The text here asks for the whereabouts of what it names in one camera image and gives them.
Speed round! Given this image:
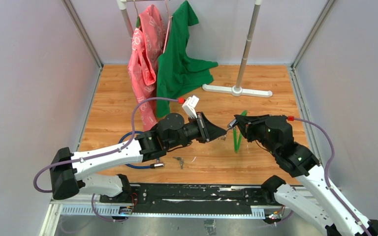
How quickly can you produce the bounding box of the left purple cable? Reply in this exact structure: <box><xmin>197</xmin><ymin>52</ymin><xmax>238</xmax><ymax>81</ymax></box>
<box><xmin>33</xmin><ymin>97</ymin><xmax>181</xmax><ymax>223</ymax></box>

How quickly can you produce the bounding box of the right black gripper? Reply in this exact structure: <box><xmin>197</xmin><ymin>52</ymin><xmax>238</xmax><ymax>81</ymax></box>
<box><xmin>234</xmin><ymin>114</ymin><xmax>280</xmax><ymax>158</ymax></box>

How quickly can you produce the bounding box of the left circuit board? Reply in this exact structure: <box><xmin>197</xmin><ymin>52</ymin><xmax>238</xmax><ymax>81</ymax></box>
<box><xmin>119</xmin><ymin>193</ymin><xmax>138</xmax><ymax>215</ymax></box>

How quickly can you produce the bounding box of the right circuit board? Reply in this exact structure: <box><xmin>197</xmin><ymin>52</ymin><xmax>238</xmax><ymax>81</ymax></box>
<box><xmin>265</xmin><ymin>205</ymin><xmax>285</xmax><ymax>224</ymax></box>

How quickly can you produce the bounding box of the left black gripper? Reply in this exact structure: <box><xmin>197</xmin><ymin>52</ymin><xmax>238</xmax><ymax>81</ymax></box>
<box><xmin>167</xmin><ymin>112</ymin><xmax>227</xmax><ymax>150</ymax></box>

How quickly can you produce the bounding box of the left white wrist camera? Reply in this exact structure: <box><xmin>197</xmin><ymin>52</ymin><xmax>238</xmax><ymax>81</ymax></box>
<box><xmin>182</xmin><ymin>95</ymin><xmax>199</xmax><ymax>118</ymax></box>

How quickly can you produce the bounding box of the circuit board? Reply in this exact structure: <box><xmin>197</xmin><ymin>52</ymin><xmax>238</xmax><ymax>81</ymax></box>
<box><xmin>119</xmin><ymin>193</ymin><xmax>138</xmax><ymax>215</ymax></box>
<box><xmin>265</xmin><ymin>205</ymin><xmax>285</xmax><ymax>224</ymax></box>

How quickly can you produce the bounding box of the green t-shirt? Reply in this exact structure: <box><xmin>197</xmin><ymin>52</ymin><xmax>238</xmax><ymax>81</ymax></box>
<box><xmin>156</xmin><ymin>0</ymin><xmax>219</xmax><ymax>118</ymax></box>

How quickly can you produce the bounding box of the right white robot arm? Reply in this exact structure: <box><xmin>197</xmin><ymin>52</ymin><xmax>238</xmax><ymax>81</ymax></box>
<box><xmin>234</xmin><ymin>115</ymin><xmax>378</xmax><ymax>236</ymax></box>

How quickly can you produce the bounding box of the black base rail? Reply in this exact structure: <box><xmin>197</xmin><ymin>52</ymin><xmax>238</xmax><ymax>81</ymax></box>
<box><xmin>93</xmin><ymin>183</ymin><xmax>282</xmax><ymax>220</ymax></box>

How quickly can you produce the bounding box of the white clothes rack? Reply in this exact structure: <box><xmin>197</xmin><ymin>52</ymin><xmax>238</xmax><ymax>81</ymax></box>
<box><xmin>116</xmin><ymin>0</ymin><xmax>273</xmax><ymax>98</ymax></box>

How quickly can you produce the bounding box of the green cable lock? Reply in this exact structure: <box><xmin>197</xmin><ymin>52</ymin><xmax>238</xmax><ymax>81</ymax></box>
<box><xmin>227</xmin><ymin>110</ymin><xmax>248</xmax><ymax>154</ymax></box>

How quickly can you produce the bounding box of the blue cable lock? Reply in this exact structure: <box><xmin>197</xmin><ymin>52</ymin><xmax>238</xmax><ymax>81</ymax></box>
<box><xmin>115</xmin><ymin>131</ymin><xmax>164</xmax><ymax>169</ymax></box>

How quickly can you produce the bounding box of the pink patterned garment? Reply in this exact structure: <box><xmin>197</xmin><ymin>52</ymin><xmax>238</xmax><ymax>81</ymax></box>
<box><xmin>127</xmin><ymin>3</ymin><xmax>167</xmax><ymax>132</ymax></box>

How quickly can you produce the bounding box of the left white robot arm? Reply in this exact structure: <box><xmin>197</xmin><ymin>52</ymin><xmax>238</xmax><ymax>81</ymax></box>
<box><xmin>50</xmin><ymin>112</ymin><xmax>226</xmax><ymax>203</ymax></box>

